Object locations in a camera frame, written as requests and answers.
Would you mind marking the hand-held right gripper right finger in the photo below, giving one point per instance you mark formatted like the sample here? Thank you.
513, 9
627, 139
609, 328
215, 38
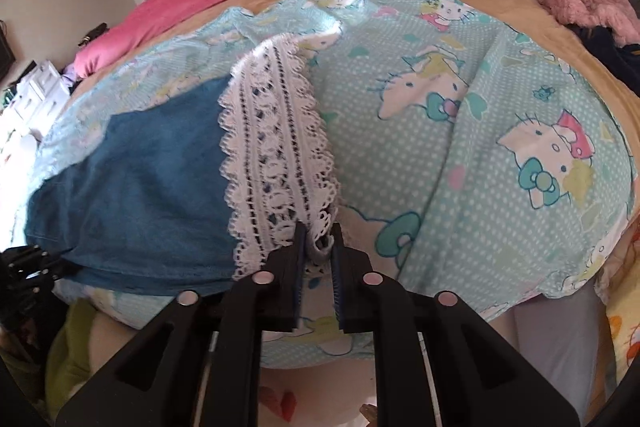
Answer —
336, 277

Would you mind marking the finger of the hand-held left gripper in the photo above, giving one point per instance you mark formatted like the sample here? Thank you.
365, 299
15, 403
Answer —
37, 263

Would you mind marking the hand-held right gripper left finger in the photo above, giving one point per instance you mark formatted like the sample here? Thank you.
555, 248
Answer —
301, 277

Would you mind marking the blue denim lace-trimmed garment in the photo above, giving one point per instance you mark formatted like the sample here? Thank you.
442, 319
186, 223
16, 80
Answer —
150, 187

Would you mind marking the green sleeved left forearm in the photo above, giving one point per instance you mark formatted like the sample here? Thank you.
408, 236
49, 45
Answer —
70, 357

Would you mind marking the cream heart print cloth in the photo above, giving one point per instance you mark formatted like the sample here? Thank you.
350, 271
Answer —
310, 387

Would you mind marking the printed cartoon cat blanket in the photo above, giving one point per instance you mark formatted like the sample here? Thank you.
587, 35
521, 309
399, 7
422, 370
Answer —
450, 207

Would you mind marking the white drawer cabinet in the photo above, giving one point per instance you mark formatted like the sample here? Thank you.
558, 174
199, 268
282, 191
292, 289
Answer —
40, 92

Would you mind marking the lavender cloth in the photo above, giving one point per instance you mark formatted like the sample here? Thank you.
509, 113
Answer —
74, 74

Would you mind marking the light grey cloth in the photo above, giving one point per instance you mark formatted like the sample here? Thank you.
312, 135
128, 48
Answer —
550, 347

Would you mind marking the dark bag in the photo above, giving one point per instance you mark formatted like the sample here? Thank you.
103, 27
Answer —
94, 33

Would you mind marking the yellow cartoon print cloth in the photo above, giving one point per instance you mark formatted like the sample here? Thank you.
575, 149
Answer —
625, 332

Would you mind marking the beige bed sheet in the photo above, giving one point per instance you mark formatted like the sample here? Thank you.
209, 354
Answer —
565, 42

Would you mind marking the dark navy cloth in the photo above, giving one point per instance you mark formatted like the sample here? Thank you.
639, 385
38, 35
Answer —
610, 52

